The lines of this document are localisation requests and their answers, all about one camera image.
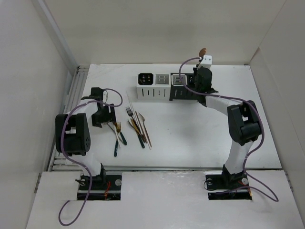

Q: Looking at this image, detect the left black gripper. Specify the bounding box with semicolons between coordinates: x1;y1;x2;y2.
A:
92;104;115;127

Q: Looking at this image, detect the copper spoon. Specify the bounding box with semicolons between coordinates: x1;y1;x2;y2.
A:
198;48;207;57

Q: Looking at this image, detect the silver spoon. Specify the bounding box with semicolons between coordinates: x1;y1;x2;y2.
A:
102;123;115;134

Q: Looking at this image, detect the gold fork green handle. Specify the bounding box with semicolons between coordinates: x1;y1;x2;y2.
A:
113;122;121;157

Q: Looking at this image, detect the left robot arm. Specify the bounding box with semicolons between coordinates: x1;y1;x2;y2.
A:
55;87;116;189

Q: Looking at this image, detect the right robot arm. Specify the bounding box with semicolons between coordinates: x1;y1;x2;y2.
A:
194;67;262;188

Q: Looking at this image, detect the white chopstick long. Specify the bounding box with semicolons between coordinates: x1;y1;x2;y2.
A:
126;92;152;150

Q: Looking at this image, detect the black utensil container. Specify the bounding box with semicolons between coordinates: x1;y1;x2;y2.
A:
169;73;198;101

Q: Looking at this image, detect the copper chopstick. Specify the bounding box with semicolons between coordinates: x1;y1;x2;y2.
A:
135;111;152;149

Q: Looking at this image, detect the white utensil container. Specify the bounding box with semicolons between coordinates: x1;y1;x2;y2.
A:
136;73;171;101

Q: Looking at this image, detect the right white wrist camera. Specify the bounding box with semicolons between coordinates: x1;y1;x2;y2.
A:
199;55;213;69

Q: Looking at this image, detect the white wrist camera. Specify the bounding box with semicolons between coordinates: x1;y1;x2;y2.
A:
199;55;213;69
103;90;109;103

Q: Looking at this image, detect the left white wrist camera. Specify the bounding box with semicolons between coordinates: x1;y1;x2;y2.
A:
103;90;109;103

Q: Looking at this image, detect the bronze knife green handle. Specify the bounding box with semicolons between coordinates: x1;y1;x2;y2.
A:
128;120;145;148

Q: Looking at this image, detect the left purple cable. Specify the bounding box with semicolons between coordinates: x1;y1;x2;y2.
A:
58;88;124;226

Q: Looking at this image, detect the purple cable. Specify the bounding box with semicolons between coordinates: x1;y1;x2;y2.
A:
179;56;279;203
58;88;124;226

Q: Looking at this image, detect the aluminium rail front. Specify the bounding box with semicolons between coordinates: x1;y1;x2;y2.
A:
104;166;222;171

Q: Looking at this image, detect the aluminium rail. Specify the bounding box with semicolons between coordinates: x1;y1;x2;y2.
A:
104;166;222;171
46;65;90;172

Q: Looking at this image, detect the aluminium rail left side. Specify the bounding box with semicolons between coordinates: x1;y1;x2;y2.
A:
46;65;90;172

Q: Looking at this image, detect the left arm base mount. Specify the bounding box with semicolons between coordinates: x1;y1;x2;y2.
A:
75;174;122;201

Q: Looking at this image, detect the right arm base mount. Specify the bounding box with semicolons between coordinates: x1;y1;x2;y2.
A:
204;173;252;200

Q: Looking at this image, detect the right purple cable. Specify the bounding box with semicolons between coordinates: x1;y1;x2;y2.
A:
179;56;279;203

